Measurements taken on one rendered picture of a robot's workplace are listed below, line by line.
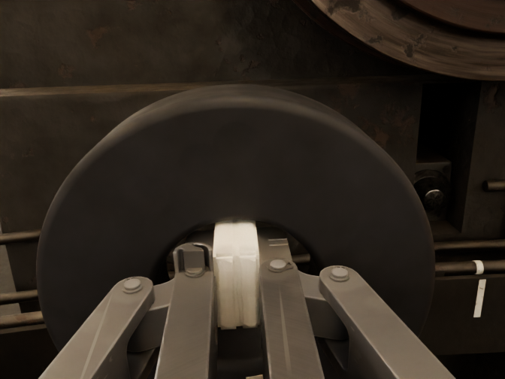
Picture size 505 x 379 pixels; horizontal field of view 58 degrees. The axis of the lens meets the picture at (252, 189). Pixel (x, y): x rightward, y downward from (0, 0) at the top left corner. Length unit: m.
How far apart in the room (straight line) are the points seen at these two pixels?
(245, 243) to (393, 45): 0.26
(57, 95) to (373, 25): 0.30
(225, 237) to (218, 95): 0.05
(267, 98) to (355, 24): 0.23
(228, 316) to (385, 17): 0.28
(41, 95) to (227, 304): 0.38
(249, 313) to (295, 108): 0.07
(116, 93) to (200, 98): 0.33
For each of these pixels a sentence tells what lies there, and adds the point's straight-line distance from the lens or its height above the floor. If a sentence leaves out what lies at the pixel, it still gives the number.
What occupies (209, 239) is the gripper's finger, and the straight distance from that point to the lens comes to 0.17.
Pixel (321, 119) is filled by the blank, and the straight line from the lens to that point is 0.15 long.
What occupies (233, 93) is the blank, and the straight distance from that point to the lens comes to 0.16.
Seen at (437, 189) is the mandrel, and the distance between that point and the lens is 0.55.
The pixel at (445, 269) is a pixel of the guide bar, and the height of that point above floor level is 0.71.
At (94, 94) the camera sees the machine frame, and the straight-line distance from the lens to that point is 0.49.
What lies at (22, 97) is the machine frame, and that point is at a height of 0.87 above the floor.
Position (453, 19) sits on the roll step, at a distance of 0.38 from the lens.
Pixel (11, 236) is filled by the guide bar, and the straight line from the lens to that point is 0.55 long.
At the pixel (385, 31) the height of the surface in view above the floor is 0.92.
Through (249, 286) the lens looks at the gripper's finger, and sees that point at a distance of 0.15.
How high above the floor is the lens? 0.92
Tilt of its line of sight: 19 degrees down
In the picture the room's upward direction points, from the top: 2 degrees counter-clockwise
